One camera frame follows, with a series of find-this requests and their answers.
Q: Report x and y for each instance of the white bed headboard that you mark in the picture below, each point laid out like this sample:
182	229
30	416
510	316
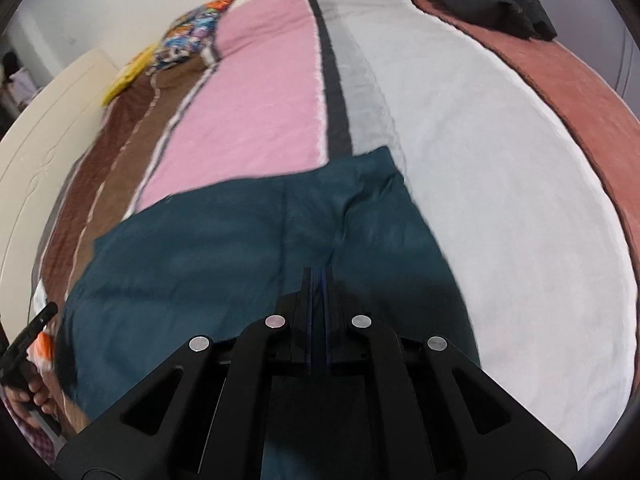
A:
40	160

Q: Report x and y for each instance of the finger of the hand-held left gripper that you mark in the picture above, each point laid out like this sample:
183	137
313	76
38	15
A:
42	316

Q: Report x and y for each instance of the orange tissue packet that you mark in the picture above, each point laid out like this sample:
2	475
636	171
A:
44	350

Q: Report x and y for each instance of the yellow cloth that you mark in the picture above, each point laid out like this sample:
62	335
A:
127	75

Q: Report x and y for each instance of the pink checkered cloth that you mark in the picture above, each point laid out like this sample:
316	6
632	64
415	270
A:
32	442

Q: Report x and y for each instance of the teal quilted jacket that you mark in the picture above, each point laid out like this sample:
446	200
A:
200	260

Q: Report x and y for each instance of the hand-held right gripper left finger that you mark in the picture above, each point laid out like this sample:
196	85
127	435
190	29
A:
250	385

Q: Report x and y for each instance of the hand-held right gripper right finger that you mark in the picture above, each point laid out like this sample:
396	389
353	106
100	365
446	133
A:
390	385

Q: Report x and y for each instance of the striped blanket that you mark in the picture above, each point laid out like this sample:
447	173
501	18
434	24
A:
475	160

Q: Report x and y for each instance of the cartoon printed pillow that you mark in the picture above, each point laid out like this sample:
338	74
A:
192	35

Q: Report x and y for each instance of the person's left hand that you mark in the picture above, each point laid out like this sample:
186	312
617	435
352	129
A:
37	392

